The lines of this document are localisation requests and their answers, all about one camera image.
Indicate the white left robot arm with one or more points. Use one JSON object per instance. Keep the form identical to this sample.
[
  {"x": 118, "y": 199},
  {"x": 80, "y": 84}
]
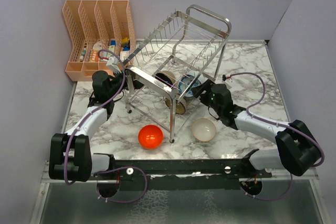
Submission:
[{"x": 84, "y": 129}]

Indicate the cream bottle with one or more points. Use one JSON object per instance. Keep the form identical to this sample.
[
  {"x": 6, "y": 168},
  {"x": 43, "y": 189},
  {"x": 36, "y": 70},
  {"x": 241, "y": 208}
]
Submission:
[{"x": 125, "y": 44}]

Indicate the steel wire dish rack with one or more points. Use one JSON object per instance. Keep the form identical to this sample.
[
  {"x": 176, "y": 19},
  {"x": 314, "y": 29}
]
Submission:
[{"x": 193, "y": 43}]

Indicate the orange white packet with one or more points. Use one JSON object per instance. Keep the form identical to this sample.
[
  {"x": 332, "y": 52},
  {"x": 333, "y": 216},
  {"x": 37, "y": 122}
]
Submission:
[{"x": 94, "y": 52}]

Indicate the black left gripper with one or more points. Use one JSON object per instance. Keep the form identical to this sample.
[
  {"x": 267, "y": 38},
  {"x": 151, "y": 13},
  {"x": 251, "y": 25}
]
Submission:
[{"x": 119, "y": 74}]

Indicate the beige speckled bowl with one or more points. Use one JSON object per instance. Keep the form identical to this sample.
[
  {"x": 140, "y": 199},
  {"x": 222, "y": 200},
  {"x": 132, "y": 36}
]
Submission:
[{"x": 204, "y": 130}]

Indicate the dark patterned cream-inside bowl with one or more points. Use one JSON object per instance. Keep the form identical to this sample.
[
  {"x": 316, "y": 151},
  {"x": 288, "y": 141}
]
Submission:
[{"x": 181, "y": 107}]

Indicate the blue and white bowl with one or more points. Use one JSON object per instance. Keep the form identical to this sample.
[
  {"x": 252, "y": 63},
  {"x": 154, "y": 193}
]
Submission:
[{"x": 185, "y": 82}]

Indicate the white blue tube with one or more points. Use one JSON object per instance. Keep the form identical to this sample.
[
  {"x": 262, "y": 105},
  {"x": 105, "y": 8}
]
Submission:
[{"x": 112, "y": 46}]

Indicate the peach plastic file organizer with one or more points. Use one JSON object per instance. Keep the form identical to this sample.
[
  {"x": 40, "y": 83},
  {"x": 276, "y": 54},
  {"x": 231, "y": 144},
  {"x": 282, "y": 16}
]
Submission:
[{"x": 90, "y": 21}]

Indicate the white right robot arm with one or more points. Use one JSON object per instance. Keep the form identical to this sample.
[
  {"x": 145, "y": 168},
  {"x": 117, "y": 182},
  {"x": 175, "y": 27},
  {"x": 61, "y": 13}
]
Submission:
[{"x": 296, "y": 149}]

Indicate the small green white tube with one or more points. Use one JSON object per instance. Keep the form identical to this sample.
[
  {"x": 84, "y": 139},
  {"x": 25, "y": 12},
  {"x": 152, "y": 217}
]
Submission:
[{"x": 83, "y": 54}]

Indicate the black aluminium frame rail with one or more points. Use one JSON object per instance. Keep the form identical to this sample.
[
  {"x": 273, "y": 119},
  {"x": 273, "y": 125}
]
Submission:
[{"x": 144, "y": 175}]

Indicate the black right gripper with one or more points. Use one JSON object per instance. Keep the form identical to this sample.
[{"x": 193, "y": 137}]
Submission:
[{"x": 206, "y": 86}]

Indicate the black bowl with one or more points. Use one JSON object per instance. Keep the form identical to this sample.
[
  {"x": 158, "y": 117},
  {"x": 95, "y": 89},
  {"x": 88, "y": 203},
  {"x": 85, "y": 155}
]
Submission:
[{"x": 167, "y": 78}]

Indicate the red bowl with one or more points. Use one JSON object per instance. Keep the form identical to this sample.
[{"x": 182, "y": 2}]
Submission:
[{"x": 150, "y": 136}]

